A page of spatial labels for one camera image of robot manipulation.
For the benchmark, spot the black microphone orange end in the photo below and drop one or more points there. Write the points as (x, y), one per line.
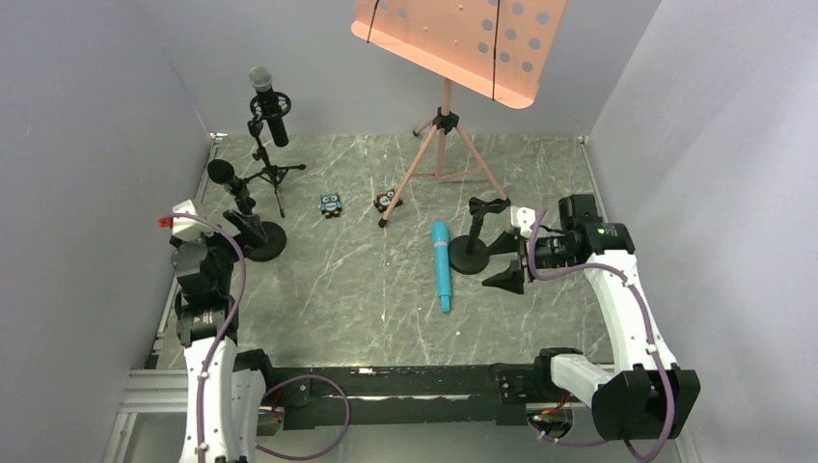
(222, 172)

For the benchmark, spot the blue microphone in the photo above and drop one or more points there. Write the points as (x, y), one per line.
(440, 237)

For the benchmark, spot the pink music stand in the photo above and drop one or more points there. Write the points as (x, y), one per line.
(498, 49)

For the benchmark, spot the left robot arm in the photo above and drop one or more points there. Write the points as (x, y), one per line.
(225, 386)

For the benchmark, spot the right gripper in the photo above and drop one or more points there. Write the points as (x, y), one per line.
(523, 254)

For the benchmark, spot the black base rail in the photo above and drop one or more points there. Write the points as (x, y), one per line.
(504, 394)

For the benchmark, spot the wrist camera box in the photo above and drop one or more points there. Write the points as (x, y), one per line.
(181, 226)
(523, 220)

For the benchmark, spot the black round base mic stand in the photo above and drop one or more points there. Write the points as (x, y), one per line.
(468, 253)

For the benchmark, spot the blue owl toy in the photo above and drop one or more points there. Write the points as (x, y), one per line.
(331, 205)

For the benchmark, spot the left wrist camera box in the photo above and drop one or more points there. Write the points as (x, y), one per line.
(181, 226)

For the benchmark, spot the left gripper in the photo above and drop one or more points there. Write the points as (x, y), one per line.
(213, 248)

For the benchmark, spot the black microphone silver mesh head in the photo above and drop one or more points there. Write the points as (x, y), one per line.
(268, 100)

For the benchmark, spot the black round base clip stand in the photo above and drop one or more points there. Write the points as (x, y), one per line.
(262, 240)

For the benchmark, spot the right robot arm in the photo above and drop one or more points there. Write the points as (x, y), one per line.
(645, 399)

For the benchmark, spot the brown owl toy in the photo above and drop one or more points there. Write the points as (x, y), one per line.
(383, 200)

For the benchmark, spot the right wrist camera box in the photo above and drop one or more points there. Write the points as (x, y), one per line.
(523, 220)

